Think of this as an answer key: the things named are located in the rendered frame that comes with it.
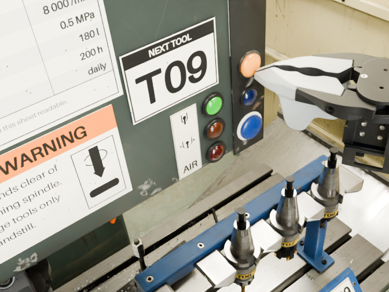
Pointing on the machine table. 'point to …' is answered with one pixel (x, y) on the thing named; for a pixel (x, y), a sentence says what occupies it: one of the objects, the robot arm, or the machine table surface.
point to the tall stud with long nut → (139, 252)
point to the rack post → (314, 247)
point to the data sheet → (52, 64)
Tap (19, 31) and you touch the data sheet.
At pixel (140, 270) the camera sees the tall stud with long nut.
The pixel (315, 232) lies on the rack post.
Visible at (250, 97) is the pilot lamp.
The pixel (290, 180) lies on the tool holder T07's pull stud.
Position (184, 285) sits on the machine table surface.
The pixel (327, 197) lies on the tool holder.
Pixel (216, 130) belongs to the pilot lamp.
